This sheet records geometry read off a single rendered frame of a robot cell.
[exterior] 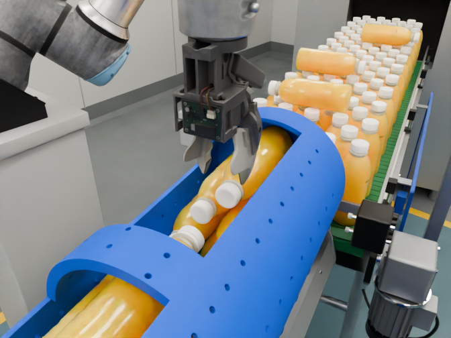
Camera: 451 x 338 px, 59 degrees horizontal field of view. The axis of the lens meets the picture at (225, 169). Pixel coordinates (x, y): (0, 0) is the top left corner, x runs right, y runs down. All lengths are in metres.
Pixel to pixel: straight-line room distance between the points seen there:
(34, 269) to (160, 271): 0.87
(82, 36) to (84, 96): 2.65
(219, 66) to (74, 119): 0.71
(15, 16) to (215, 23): 0.73
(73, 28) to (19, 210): 0.48
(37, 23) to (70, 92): 2.56
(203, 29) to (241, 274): 0.27
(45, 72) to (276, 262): 3.14
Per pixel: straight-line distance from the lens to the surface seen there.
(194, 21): 0.45
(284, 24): 5.66
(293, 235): 0.56
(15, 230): 1.17
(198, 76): 0.46
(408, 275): 1.07
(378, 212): 0.92
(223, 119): 0.46
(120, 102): 3.96
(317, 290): 0.91
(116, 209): 2.60
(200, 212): 0.67
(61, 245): 1.28
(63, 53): 1.12
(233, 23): 0.45
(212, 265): 0.44
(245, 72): 0.53
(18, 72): 1.11
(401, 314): 1.17
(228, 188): 0.61
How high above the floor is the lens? 1.53
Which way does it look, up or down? 32 degrees down
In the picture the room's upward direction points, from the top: straight up
